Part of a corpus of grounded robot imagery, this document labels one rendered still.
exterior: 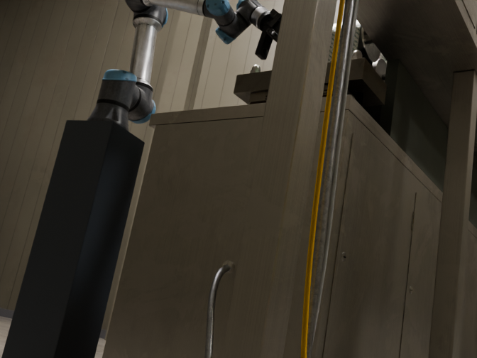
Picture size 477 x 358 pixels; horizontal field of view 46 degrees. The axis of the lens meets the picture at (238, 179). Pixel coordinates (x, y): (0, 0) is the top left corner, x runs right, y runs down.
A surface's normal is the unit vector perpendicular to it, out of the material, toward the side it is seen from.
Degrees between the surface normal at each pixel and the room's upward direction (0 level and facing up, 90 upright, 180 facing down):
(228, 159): 90
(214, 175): 90
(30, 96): 90
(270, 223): 90
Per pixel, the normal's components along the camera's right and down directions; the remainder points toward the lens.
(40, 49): -0.37, -0.30
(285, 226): 0.82, 0.00
